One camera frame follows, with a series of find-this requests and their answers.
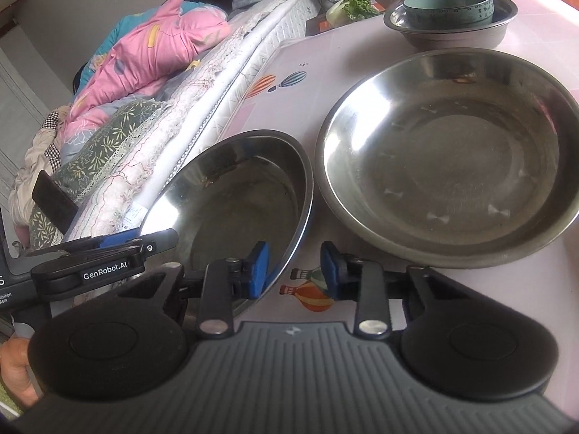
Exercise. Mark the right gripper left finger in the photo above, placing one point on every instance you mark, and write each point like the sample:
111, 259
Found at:
225, 281

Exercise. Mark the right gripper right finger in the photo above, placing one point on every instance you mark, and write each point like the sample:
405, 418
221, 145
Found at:
350, 278

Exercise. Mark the small steel plate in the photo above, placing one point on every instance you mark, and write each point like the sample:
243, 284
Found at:
254, 186

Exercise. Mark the large steel plate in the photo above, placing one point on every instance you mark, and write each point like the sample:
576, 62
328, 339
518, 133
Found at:
456, 158

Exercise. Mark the teal ceramic bowl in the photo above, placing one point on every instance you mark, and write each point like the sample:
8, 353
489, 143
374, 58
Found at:
448, 14

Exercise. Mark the person's left hand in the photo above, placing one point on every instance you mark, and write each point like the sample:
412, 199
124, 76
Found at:
15, 372

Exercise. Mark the black smartphone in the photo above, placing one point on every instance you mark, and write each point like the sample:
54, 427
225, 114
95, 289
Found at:
58, 207

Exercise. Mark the green floral pillow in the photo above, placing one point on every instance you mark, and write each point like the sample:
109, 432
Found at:
107, 174

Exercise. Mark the white patterned mattress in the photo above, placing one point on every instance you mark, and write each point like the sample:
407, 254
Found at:
208, 91

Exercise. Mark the pink floral quilt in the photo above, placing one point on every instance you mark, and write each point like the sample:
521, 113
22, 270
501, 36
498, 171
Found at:
135, 60

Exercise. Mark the green lettuce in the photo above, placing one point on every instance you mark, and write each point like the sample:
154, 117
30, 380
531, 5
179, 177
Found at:
345, 12

